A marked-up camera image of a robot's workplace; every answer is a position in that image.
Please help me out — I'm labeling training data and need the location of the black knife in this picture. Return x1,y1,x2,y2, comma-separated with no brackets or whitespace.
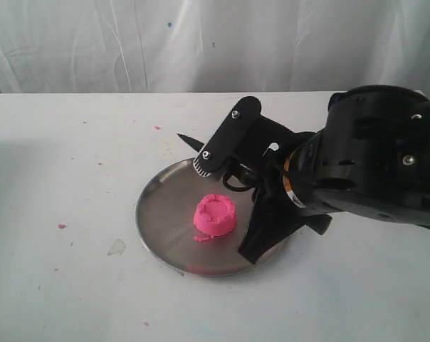
177,133,204,152

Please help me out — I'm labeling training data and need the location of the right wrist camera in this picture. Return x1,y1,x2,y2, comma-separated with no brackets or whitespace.
193,96,262,177

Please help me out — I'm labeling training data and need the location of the round stainless steel plate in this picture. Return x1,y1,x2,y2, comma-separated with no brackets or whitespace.
135,156,290,277

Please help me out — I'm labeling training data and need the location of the pink dough strip crumb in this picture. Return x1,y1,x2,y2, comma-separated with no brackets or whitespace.
193,235,212,242

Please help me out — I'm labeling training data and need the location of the white backdrop curtain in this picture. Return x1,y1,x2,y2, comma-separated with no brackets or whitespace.
0,1,430,96

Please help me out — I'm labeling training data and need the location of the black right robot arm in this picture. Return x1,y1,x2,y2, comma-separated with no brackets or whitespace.
238,85,430,263

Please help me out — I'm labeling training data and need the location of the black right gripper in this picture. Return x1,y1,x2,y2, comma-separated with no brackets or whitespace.
232,116,331,264

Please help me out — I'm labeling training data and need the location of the pink clay lump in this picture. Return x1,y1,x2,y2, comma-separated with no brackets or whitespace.
193,194,237,237

